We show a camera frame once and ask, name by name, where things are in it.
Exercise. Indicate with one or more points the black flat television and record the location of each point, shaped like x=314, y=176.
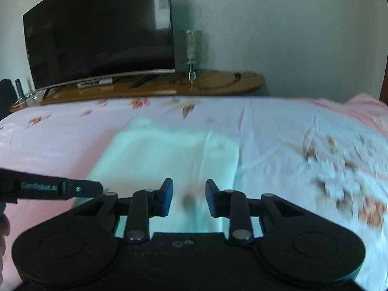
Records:
x=97, y=30

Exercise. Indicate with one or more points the clear glass bottle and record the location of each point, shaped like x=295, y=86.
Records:
x=19, y=88

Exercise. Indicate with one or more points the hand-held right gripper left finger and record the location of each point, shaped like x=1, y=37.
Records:
x=167, y=197

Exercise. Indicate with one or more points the clear glass vase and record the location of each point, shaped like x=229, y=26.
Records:
x=191, y=48

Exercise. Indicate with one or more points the white knitted sweater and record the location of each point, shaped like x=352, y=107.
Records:
x=169, y=157

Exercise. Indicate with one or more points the silver set-top box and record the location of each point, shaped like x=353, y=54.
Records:
x=94, y=83

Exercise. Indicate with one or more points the black remote control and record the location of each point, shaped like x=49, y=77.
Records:
x=143, y=81

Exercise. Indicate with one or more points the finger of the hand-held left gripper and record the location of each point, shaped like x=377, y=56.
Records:
x=85, y=188

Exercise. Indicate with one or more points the pink floral bed sheet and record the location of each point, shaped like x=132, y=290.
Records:
x=272, y=145

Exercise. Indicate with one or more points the wooden television shelf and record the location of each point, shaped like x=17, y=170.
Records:
x=212, y=85

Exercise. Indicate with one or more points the pink cloth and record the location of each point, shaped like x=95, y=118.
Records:
x=360, y=109

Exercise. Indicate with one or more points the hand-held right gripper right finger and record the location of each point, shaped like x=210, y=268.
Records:
x=211, y=198

